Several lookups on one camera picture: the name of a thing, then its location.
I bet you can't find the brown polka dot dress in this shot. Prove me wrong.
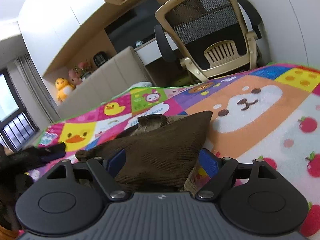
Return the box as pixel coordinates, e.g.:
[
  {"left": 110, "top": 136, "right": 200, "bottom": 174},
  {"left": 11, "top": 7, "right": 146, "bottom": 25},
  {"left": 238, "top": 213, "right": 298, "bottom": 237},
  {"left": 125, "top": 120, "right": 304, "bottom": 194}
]
[{"left": 75, "top": 111, "right": 212, "bottom": 192}]

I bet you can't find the colourful cartoon play mat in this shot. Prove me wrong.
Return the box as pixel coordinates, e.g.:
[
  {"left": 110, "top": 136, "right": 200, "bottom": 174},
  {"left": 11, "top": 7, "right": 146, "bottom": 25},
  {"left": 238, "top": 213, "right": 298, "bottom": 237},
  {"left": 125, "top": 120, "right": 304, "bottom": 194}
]
[{"left": 38, "top": 63, "right": 319, "bottom": 239}]

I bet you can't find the yellow duck plush toy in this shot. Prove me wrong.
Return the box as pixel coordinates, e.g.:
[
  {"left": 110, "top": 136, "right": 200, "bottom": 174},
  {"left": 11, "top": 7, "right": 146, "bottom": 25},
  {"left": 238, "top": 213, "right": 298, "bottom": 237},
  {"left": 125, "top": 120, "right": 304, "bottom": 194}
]
[{"left": 55, "top": 77, "right": 75, "bottom": 102}]

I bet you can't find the pink plush toy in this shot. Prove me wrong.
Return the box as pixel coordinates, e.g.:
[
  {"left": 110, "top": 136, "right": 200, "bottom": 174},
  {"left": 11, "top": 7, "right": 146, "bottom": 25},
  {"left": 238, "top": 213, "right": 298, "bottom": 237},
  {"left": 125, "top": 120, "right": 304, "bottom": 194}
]
[{"left": 68, "top": 69, "right": 82, "bottom": 86}]

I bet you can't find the potted pink flower plant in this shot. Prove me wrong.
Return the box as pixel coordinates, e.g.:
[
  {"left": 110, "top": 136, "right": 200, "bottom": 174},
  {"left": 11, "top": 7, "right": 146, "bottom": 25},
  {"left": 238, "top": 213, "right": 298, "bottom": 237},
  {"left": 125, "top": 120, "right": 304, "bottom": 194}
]
[{"left": 78, "top": 61, "right": 93, "bottom": 80}]

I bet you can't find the black round kettle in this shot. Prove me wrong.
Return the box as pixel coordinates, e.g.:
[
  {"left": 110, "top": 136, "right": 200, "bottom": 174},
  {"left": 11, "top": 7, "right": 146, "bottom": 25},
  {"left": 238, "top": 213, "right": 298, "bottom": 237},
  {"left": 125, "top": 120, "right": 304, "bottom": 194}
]
[{"left": 93, "top": 51, "right": 109, "bottom": 68}]

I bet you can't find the white desk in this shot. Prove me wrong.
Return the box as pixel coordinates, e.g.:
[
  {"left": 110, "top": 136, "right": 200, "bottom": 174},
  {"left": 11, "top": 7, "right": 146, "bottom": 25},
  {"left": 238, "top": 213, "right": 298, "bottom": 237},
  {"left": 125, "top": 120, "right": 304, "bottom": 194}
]
[{"left": 135, "top": 38, "right": 162, "bottom": 66}]

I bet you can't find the beige mesh office chair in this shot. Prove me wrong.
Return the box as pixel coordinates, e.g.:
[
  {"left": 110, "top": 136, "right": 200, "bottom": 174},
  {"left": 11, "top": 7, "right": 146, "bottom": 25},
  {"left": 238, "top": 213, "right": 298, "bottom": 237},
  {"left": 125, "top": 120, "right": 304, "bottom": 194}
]
[{"left": 154, "top": 0, "right": 262, "bottom": 83}]

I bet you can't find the black computer monitor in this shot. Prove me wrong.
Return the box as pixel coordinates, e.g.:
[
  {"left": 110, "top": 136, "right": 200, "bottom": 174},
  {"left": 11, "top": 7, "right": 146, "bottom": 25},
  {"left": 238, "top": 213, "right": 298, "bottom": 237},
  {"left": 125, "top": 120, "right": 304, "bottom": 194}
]
[{"left": 105, "top": 0, "right": 161, "bottom": 53}]

